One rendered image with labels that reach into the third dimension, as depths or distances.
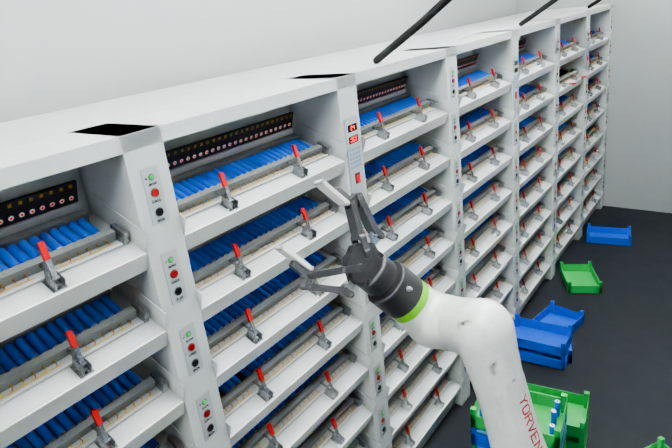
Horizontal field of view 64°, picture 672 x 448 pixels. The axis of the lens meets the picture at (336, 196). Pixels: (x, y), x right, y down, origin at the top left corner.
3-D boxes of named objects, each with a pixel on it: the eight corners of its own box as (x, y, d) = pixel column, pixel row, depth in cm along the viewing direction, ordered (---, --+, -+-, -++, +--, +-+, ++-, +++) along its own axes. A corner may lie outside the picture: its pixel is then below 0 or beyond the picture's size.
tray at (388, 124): (445, 123, 216) (454, 90, 209) (360, 165, 172) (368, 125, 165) (403, 105, 226) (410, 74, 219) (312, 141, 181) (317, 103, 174)
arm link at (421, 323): (420, 353, 109) (442, 306, 113) (464, 366, 99) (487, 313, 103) (373, 318, 104) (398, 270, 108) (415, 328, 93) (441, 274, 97)
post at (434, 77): (470, 394, 267) (456, 45, 213) (462, 405, 260) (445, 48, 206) (434, 381, 279) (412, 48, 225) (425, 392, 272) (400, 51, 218)
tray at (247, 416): (361, 331, 183) (366, 310, 178) (228, 449, 139) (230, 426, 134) (316, 301, 193) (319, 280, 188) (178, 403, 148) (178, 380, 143)
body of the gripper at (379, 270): (361, 299, 101) (326, 272, 97) (381, 260, 104) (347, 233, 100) (386, 301, 94) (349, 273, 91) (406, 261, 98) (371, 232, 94)
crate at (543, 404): (567, 411, 196) (567, 393, 193) (559, 451, 179) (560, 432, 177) (484, 391, 210) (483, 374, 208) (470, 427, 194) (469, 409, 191)
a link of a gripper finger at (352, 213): (366, 259, 95) (372, 257, 96) (352, 198, 95) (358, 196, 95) (353, 259, 98) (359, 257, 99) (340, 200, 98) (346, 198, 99)
